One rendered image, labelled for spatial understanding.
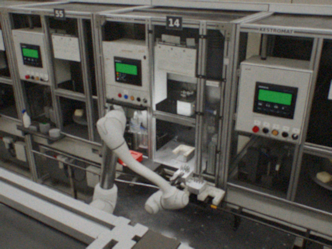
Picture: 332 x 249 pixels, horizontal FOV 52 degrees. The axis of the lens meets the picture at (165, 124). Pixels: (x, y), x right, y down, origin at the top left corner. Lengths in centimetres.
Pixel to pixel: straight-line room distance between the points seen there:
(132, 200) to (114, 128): 90
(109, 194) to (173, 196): 50
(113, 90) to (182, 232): 121
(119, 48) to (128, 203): 118
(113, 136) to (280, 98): 101
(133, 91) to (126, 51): 31
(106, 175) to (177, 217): 62
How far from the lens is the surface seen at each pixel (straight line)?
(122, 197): 281
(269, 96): 218
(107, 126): 201
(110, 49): 271
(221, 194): 251
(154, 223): 255
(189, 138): 308
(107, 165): 230
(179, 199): 210
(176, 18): 236
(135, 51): 257
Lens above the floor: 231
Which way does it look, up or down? 24 degrees down
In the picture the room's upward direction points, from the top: straight up
